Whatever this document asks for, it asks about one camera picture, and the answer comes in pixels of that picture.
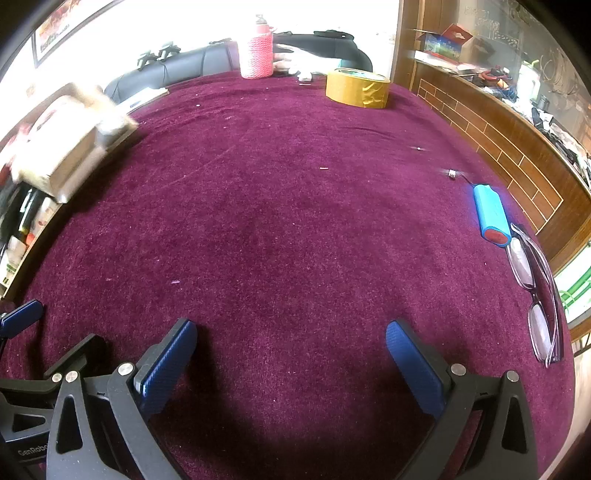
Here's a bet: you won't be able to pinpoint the white cloth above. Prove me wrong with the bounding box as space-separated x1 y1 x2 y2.
272 44 324 77

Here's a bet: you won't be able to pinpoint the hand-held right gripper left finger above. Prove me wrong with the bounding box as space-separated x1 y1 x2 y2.
46 318 199 480

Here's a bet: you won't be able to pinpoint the pile of tools and cables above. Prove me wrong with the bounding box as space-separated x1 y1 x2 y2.
462 60 591 185

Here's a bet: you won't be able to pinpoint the framed wall picture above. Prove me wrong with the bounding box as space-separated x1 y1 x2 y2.
32 0 130 68

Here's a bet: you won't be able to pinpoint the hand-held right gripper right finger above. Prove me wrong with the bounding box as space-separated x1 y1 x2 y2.
385 319 541 480

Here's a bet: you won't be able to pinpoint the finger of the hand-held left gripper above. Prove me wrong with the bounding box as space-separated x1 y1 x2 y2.
0 299 44 352
0 333 108 407

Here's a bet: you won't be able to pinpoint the white notebook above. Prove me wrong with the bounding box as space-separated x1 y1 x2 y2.
124 88 171 114

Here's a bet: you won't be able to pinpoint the black leather sofa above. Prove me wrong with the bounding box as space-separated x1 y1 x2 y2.
104 31 375 114

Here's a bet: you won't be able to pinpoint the yellow tape roll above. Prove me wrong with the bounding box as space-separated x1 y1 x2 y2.
325 68 391 110

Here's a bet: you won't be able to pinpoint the etched glass wooden partition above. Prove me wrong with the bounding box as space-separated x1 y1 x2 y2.
392 0 591 153

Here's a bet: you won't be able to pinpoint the purple-framed eyeglasses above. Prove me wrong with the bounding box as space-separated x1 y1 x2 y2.
505 224 565 367

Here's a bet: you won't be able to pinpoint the pink knitted bottle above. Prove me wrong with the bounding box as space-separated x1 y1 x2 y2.
238 14 276 79

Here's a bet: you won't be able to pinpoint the cardboard box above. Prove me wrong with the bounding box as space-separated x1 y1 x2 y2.
9 82 139 204

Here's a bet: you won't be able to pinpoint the maroon velvet table cloth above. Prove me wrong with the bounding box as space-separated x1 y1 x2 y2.
0 71 578 480

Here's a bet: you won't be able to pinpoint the pile of assorted small packets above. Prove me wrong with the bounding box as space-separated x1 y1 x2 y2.
0 185 61 296

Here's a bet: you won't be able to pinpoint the wooden brick-pattern counter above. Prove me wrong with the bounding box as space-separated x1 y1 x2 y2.
409 51 591 273

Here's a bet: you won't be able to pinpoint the blue battery pack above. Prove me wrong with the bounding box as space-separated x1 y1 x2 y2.
473 184 512 244

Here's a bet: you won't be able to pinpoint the colourful cardboard carton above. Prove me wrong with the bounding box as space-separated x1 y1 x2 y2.
422 23 474 60

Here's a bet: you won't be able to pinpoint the green metal frame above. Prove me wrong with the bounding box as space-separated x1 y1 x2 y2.
560 272 591 320

